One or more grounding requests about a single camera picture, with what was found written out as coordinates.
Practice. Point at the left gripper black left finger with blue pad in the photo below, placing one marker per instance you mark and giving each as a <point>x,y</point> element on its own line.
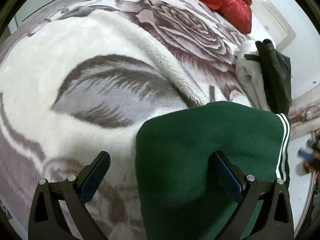
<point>46,219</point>

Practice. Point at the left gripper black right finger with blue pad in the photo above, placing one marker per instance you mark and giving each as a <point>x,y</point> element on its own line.
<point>275,220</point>

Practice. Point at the green white varsity jacket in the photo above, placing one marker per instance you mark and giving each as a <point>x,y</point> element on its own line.
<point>181,196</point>

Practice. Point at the pink floral curtain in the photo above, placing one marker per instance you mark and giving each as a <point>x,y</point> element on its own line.
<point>304,114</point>

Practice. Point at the floral purple bed blanket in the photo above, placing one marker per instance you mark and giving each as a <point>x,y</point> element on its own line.
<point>82,76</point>

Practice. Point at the black leather garment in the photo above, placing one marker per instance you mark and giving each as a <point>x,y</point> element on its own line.
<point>276,73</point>

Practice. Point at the beige bed headboard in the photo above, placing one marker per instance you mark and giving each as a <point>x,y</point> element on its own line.
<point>268,22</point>

